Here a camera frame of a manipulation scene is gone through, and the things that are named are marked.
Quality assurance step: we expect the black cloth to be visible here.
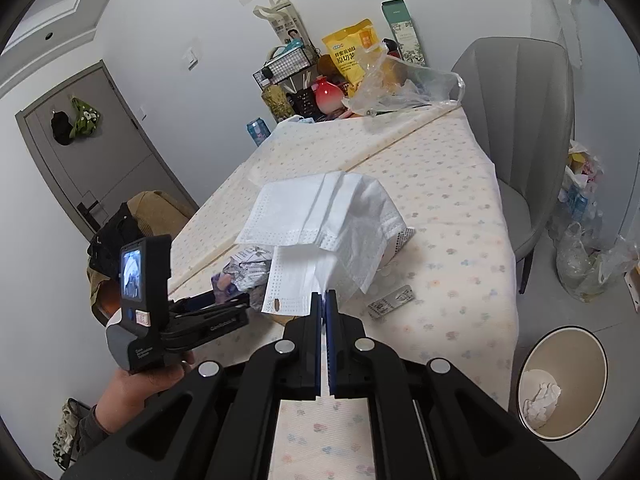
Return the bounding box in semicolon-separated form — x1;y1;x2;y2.
89;202;151;273

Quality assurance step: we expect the brown jacket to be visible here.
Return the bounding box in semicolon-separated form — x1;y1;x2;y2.
86;190;198;321

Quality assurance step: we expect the clear plastic bag with bread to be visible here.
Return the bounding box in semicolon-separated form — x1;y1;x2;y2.
341;52;466;116

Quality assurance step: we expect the door handle lock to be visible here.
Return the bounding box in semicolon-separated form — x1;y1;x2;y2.
77;190;113;233

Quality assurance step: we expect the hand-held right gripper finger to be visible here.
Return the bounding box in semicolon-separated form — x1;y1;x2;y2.
326;290;591;480
60;291;327;480

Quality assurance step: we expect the silver blister pack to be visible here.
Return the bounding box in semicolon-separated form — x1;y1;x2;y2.
367;285;416;319

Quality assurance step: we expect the gold patterned packet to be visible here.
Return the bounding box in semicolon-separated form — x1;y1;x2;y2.
261;84;297;122

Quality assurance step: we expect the black cap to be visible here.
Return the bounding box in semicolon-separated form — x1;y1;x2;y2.
50;110;76;146

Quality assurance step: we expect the beige trash bin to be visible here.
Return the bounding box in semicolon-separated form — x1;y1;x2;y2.
515;327;608;442

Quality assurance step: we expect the hanging clear plastic bag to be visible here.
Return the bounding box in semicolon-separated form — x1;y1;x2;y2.
529;0;586;70

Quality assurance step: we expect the red peach-shaped vase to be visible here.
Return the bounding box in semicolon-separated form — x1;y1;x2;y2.
311;75;346;113

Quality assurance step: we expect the person's left hand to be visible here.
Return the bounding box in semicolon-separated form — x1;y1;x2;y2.
95;351;197;434

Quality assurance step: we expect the floral tablecloth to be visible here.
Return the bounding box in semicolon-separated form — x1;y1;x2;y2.
167;95;518;480

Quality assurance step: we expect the plastic bag of bottles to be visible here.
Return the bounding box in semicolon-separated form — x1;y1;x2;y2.
547;140;608;241

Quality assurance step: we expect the folded white tissue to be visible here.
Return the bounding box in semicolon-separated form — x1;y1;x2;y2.
235;172;351;252

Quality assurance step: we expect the crumpled white paper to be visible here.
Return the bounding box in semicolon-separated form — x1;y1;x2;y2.
523;370;563;424

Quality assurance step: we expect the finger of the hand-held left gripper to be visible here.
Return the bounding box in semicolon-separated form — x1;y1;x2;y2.
172;293;250;317
165;307;251;357

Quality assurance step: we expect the grey chair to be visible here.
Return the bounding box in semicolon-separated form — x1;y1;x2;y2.
450;37;576;295

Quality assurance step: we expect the grey door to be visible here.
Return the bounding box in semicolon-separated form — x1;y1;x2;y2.
15;60;201;236

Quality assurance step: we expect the white tissue sheet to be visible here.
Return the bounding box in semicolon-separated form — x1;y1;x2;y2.
261;246;332;317

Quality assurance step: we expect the yellow snack bag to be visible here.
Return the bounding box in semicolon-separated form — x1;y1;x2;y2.
321;19;383;98

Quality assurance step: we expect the white printed tote bag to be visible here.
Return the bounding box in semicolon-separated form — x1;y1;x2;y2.
253;0;308;51

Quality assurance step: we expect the tall green box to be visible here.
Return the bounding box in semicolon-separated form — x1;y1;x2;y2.
381;0;427;68

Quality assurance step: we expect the blue drink can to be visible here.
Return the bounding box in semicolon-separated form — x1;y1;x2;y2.
245;117;272;147

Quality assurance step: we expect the green bag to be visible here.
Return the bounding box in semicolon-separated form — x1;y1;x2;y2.
69;96;103;140

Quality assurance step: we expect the silver plastic wrapper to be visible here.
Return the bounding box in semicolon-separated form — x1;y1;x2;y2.
212;246;275;308

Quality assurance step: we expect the black patterned box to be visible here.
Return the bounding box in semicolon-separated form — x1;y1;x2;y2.
292;89;321;117

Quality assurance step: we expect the black wire basket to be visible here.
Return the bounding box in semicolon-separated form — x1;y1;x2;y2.
252;46;321;93

